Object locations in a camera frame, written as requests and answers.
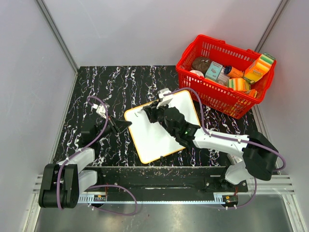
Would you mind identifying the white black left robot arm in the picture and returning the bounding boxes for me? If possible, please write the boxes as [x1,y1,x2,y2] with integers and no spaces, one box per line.
[38,116,132,209]

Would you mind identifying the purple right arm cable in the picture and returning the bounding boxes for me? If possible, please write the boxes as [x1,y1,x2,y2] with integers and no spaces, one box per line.
[169,87,287,210]

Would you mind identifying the pink white packet in basket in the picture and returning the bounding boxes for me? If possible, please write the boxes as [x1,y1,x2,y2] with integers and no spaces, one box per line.
[216,73,230,87]

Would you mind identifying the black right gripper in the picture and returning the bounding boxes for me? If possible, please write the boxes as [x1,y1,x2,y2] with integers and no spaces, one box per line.
[144,100,176,137]

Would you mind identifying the orange packet in basket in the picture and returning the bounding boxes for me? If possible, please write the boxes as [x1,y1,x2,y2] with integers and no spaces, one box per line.
[244,89,258,98]

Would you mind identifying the brown round bread pack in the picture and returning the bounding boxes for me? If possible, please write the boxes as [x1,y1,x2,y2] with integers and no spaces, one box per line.
[191,56,212,74]

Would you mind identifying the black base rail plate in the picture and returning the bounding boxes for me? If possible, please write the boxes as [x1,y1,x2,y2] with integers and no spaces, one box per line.
[84,166,248,193]

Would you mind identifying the white round lid container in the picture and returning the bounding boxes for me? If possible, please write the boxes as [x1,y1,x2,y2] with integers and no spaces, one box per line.
[190,70,204,77]

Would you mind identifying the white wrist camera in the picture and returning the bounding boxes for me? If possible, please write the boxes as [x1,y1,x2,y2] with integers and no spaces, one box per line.
[92,104,106,118]
[156,88,178,109]

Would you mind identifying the yellow green sponge pack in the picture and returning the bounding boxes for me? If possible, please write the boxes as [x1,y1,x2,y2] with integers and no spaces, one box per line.
[243,53,276,84]

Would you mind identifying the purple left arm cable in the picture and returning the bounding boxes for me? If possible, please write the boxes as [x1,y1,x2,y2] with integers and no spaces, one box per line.
[56,96,138,216]

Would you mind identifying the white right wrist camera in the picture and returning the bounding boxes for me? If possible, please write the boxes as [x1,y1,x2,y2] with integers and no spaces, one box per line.
[156,88,178,109]

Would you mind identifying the small pink white box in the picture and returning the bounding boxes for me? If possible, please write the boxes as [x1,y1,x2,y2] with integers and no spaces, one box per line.
[227,154,243,165]

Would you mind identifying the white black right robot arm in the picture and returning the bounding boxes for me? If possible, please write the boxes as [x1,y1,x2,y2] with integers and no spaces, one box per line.
[143,103,278,191]

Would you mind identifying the teal small carton box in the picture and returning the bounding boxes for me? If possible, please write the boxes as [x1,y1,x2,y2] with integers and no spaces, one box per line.
[205,61,223,81]

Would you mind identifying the orange bottle blue cap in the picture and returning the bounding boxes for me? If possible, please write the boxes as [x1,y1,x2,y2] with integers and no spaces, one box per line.
[224,66,244,78]

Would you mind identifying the white board yellow frame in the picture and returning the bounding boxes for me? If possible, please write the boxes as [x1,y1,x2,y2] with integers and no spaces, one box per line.
[124,90,200,164]

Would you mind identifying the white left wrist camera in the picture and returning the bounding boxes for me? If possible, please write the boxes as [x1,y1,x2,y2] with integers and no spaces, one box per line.
[92,104,106,118]

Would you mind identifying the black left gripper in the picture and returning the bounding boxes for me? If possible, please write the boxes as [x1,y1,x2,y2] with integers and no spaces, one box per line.
[94,114,132,142]

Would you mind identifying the striped orange sponge pack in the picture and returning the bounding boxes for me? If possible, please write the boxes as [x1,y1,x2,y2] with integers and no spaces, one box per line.
[227,78,251,92]

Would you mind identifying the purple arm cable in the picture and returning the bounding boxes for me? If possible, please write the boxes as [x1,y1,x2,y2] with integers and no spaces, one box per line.
[56,96,138,216]
[169,87,287,210]

